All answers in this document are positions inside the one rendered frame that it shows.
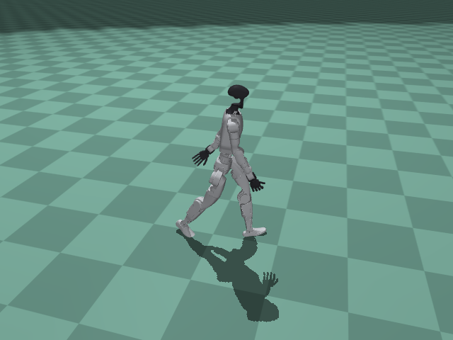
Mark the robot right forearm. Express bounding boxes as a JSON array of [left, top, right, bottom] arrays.
[[234, 150, 255, 180]]

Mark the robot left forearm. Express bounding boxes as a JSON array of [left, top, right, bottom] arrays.
[[207, 131, 221, 153]]

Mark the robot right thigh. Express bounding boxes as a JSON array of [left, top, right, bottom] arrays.
[[194, 168, 227, 210]]

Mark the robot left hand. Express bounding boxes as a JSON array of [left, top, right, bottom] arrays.
[[192, 145, 214, 166]]

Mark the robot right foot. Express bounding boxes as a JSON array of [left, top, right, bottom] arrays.
[[176, 220, 195, 237]]

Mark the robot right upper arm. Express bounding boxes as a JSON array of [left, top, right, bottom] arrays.
[[226, 118, 244, 157]]

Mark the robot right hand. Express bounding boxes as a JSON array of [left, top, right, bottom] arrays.
[[246, 172, 265, 192]]

